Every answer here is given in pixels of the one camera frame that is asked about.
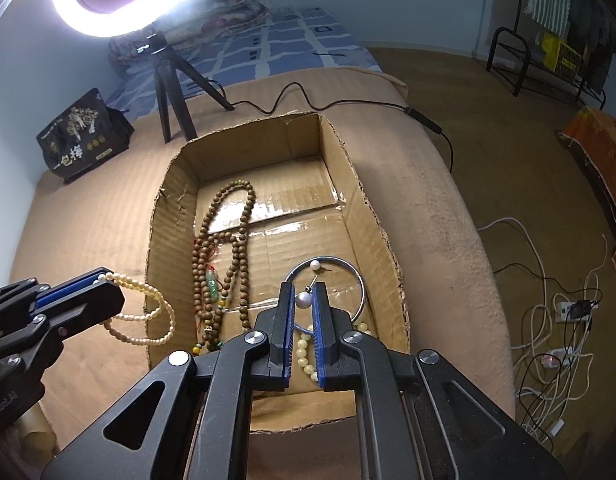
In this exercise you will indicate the black tripod stand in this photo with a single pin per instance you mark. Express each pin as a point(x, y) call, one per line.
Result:
point(168, 64)

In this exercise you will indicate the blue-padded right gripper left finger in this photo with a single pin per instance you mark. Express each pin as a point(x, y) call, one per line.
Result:
point(189, 417)

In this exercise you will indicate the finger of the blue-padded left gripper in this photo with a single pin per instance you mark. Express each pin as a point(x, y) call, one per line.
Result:
point(79, 304)

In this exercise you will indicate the blue checked bedsheet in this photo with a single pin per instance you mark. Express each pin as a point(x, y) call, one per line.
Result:
point(287, 41)

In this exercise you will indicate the yellow crate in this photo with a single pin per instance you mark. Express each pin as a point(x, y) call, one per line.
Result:
point(559, 57)

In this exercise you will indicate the orange covered furniture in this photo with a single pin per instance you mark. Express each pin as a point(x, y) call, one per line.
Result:
point(594, 132)

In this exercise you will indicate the folded floral quilt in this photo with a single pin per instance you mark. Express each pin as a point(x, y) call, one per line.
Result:
point(193, 23)

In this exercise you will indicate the cardboard box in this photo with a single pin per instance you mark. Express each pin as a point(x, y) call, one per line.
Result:
point(309, 202)

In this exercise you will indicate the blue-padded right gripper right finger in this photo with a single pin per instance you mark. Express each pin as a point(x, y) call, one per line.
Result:
point(418, 416)

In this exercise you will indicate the dark blue bangle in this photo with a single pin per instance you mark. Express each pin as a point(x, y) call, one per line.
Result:
point(344, 285)

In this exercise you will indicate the black snack bag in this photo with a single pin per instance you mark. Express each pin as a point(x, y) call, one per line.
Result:
point(84, 136)

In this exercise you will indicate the translucent plastic bottle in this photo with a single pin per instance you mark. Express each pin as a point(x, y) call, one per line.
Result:
point(37, 438)

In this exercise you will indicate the black clothes rack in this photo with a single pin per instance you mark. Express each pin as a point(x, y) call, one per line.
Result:
point(585, 25)

